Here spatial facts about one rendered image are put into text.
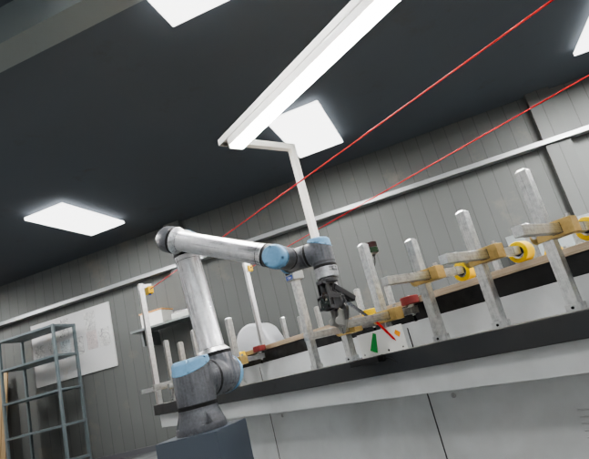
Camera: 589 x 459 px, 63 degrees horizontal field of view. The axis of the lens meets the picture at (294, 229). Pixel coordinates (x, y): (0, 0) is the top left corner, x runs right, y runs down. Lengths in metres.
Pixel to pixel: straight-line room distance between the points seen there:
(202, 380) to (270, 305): 5.37
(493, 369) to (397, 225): 5.19
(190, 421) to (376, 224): 5.39
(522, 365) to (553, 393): 0.24
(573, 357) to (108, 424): 7.75
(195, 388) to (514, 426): 1.20
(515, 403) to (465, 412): 0.23
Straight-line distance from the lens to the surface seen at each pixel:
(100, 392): 8.81
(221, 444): 1.85
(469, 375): 1.91
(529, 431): 2.10
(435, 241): 6.84
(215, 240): 1.94
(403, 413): 2.42
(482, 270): 1.78
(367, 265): 2.10
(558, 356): 1.74
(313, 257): 1.87
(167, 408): 4.04
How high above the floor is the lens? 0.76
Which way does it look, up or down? 15 degrees up
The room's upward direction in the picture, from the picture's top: 14 degrees counter-clockwise
